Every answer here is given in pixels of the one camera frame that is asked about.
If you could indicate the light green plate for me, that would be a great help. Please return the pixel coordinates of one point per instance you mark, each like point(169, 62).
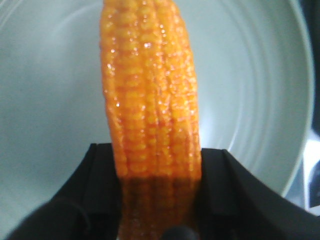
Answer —
point(255, 87)

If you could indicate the orange corn cob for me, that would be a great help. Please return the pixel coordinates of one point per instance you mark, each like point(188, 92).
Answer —
point(151, 101)

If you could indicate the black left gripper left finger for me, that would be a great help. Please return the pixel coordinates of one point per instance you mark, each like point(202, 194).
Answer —
point(86, 207)

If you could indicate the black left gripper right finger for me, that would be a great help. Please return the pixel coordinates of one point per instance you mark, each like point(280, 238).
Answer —
point(232, 204)

